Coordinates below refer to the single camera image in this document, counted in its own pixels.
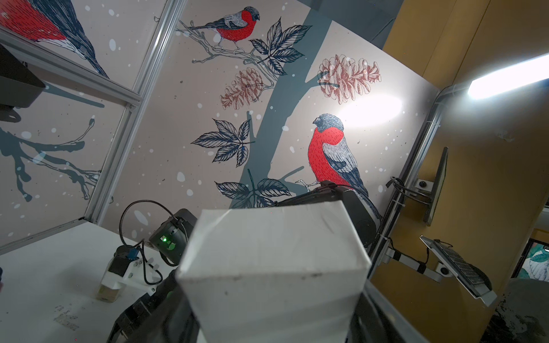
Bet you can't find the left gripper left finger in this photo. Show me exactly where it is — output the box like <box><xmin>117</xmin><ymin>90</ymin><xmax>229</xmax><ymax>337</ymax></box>
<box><xmin>107</xmin><ymin>270</ymin><xmax>200</xmax><ymax>343</ymax></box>

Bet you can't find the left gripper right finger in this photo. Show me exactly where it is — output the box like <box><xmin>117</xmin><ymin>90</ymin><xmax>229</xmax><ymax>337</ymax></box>
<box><xmin>348</xmin><ymin>288</ymin><xmax>401</xmax><ymax>343</ymax></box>

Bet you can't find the white jewelry box base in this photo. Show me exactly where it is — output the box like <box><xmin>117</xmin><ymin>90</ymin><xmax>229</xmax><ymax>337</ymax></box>
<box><xmin>176</xmin><ymin>201</ymin><xmax>371</xmax><ymax>342</ymax></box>

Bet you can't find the keyboard on arm mount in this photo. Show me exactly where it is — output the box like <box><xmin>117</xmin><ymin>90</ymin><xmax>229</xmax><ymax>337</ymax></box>
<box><xmin>420</xmin><ymin>236</ymin><xmax>498</xmax><ymax>307</ymax></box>

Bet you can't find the pale spice jar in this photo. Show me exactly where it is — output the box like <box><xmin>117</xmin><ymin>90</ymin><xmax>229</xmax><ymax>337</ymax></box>
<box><xmin>97</xmin><ymin>245</ymin><xmax>138</xmax><ymax>303</ymax></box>

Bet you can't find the wall mounted monitor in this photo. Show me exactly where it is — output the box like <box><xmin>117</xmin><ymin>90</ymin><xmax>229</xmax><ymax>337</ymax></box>
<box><xmin>415</xmin><ymin>147</ymin><xmax>449</xmax><ymax>226</ymax></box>

